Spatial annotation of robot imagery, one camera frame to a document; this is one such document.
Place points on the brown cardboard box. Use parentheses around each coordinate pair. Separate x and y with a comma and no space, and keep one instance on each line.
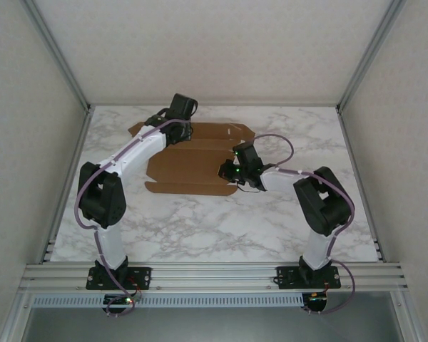
(192,164)

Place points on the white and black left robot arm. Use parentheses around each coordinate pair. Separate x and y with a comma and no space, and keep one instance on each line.
(135,151)

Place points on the aluminium table side rail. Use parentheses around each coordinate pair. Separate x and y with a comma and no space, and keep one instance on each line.
(353,153)
(75,153)

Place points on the aluminium mounting rail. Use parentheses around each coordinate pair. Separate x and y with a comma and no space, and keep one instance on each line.
(214,276)

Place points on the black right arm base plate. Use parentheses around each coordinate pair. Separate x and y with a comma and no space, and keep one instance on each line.
(285,276)

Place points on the aluminium frame corner post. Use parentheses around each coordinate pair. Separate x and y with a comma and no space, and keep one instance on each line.
(58,57)
(369,53)

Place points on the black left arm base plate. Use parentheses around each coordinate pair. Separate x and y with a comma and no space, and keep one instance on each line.
(142,276)

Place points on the aluminium frame leg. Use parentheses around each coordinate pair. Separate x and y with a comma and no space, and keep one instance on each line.
(16,317)
(410,317)

